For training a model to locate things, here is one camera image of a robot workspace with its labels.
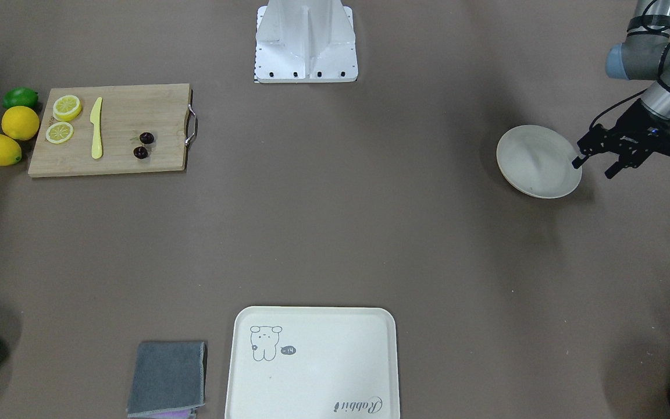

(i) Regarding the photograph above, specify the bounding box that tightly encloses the bamboo cutting board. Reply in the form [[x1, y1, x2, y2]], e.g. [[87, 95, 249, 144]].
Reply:
[[27, 83, 197, 177]]

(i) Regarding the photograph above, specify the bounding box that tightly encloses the lemon slice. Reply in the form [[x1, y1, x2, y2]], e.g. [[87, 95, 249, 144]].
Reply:
[[45, 121, 74, 145], [52, 95, 83, 122]]

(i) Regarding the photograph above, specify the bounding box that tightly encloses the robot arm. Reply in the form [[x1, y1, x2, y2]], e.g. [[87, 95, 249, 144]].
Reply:
[[572, 1, 670, 178]]

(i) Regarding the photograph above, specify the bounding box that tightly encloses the dark red cherry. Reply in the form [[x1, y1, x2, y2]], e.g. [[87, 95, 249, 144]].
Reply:
[[138, 131, 156, 145], [133, 146, 149, 159]]

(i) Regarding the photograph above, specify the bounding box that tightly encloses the lower lemon slice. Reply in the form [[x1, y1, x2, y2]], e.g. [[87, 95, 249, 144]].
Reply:
[[45, 121, 74, 145]]

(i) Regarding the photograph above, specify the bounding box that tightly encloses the grey folded cloth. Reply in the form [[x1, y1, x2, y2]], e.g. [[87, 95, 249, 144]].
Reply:
[[127, 340, 206, 418]]

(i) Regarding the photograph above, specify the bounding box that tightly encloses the yellow plastic knife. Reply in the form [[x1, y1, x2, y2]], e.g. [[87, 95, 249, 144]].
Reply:
[[90, 97, 103, 159]]

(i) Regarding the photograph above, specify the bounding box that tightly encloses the round white plate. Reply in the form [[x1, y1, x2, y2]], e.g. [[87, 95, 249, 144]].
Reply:
[[496, 125, 583, 199]]

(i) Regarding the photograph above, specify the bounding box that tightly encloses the green lime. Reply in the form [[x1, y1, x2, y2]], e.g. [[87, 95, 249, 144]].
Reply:
[[2, 87, 39, 109]]

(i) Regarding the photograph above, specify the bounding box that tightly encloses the round yellow lemon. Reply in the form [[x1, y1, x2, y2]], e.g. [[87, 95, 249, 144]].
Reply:
[[1, 106, 40, 141]]

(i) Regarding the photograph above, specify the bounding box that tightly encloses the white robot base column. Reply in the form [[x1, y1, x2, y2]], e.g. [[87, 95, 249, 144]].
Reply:
[[254, 1, 359, 83]]

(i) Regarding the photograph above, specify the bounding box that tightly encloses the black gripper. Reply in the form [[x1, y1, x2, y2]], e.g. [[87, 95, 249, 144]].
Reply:
[[571, 99, 670, 179]]

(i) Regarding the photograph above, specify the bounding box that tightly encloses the white rabbit tray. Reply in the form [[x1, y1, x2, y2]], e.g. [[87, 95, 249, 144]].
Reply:
[[225, 307, 401, 418]]

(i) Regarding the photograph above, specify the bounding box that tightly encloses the upper lemon slice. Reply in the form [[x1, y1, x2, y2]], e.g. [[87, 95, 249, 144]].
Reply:
[[52, 95, 83, 122]]

